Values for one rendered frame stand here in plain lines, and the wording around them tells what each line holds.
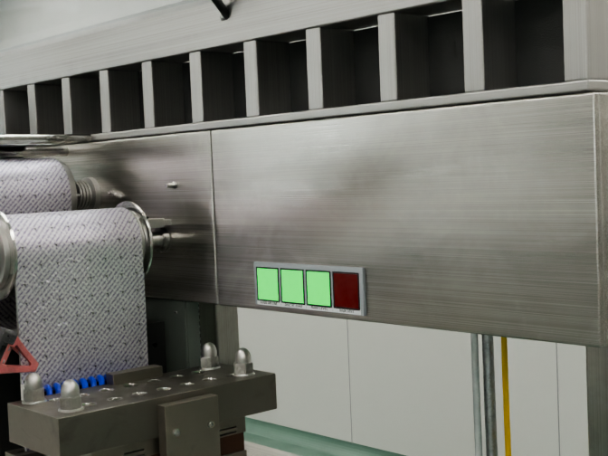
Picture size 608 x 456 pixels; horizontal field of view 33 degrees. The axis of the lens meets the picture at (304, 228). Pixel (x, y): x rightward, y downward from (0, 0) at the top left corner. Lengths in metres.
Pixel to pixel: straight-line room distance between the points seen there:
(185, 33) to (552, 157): 0.79
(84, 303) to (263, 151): 0.39
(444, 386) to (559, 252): 3.32
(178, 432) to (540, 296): 0.60
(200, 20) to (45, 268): 0.49
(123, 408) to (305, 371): 3.68
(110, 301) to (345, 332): 3.26
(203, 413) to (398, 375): 3.17
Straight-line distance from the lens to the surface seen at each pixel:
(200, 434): 1.62
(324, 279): 1.54
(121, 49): 2.00
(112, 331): 1.76
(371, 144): 1.46
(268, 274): 1.64
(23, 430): 1.61
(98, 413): 1.54
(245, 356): 1.71
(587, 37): 1.26
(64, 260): 1.71
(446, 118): 1.37
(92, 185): 2.06
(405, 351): 4.69
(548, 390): 4.23
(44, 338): 1.70
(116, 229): 1.76
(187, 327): 1.87
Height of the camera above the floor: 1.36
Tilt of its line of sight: 3 degrees down
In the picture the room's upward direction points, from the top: 2 degrees counter-clockwise
